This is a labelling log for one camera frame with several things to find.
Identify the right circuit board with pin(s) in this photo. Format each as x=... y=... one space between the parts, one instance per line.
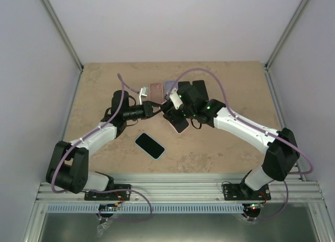
x=255 y=206

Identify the grey slotted cable duct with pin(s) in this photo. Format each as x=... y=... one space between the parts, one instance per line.
x=141 y=208

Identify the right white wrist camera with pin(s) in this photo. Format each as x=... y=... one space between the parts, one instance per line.
x=175 y=99

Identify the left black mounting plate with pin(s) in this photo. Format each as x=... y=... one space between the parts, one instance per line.
x=123 y=195

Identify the aluminium frame post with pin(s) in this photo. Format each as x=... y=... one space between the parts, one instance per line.
x=297 y=14
x=61 y=31

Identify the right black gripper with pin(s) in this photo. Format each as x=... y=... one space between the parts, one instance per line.
x=172 y=116

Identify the left circuit board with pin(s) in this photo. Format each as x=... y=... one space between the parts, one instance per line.
x=110 y=207

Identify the pink phone case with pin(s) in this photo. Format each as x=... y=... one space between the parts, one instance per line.
x=156 y=93

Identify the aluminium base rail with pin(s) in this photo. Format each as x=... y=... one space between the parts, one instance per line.
x=206 y=187

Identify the circuit board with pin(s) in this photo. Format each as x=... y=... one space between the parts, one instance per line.
x=255 y=206
x=110 y=207

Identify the teal phone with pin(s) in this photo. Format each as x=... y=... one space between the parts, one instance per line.
x=183 y=83

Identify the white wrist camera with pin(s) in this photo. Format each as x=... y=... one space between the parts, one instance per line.
x=175 y=99
x=143 y=94

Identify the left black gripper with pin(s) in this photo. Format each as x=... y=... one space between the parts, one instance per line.
x=148 y=110

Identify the clear plastic bag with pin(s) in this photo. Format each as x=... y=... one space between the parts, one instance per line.
x=102 y=227

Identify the left aluminium frame post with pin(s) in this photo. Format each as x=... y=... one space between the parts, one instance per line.
x=61 y=31

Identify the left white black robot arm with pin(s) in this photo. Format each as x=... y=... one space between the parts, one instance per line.
x=68 y=167

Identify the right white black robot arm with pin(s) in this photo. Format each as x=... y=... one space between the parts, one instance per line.
x=279 y=146

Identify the black mounting plate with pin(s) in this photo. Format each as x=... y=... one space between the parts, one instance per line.
x=123 y=195
x=241 y=192

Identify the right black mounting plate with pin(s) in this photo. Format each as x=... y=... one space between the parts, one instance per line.
x=241 y=192

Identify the right aluminium frame post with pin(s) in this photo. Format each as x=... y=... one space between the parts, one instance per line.
x=297 y=14

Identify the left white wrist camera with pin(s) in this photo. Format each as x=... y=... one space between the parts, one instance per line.
x=143 y=94

